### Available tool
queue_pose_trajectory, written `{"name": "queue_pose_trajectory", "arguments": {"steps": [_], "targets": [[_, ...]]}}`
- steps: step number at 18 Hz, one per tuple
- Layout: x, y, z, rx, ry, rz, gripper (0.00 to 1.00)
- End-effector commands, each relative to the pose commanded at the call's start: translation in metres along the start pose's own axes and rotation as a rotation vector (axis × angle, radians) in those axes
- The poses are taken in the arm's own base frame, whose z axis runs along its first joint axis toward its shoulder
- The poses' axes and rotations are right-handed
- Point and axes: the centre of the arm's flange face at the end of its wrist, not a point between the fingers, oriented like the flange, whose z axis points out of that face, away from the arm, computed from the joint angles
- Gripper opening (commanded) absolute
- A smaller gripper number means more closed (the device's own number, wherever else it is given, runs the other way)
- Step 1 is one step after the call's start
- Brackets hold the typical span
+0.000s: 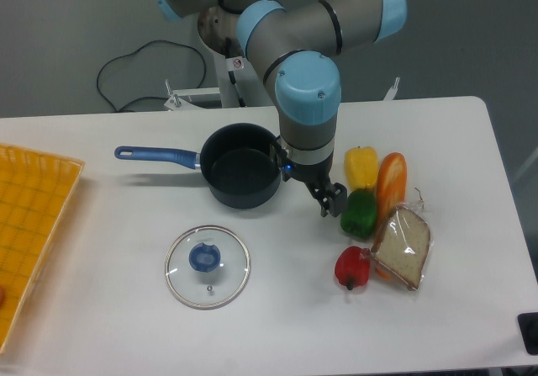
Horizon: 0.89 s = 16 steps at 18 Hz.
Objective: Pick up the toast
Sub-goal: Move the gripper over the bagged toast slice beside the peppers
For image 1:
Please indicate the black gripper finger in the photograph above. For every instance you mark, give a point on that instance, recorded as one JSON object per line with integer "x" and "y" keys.
{"x": 319, "y": 192}
{"x": 337, "y": 199}

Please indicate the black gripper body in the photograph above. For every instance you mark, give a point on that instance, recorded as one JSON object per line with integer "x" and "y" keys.
{"x": 306, "y": 166}

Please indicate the toast slice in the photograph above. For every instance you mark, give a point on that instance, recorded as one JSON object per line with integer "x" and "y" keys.
{"x": 402, "y": 243}

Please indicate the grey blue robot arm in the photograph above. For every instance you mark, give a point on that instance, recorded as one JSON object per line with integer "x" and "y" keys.
{"x": 292, "y": 53}

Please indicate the small orange item under toast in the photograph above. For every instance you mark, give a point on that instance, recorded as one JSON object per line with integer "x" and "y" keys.
{"x": 383, "y": 273}

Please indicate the green bell pepper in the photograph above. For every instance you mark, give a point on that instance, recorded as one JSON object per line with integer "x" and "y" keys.
{"x": 360, "y": 216}

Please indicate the yellow bell pepper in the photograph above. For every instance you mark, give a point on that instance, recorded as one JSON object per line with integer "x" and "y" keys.
{"x": 361, "y": 167}

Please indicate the orange bread loaf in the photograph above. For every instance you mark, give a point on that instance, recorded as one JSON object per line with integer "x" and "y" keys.
{"x": 391, "y": 185}

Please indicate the red bell pepper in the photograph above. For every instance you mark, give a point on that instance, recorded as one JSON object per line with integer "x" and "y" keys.
{"x": 352, "y": 268}

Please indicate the glass lid blue knob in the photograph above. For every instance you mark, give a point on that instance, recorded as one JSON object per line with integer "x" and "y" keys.
{"x": 207, "y": 267}

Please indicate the black device at table edge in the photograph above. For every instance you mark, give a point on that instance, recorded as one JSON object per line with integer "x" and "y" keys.
{"x": 528, "y": 323}

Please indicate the yellow woven basket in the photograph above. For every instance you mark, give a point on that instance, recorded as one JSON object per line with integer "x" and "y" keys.
{"x": 36, "y": 187}

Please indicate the dark pot blue handle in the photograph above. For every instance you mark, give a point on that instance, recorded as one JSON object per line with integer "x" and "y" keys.
{"x": 237, "y": 162}

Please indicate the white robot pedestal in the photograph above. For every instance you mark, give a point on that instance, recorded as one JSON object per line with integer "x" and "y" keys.
{"x": 239, "y": 85}

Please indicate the white table clamp bracket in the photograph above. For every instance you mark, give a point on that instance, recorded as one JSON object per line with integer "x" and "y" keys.
{"x": 192, "y": 99}

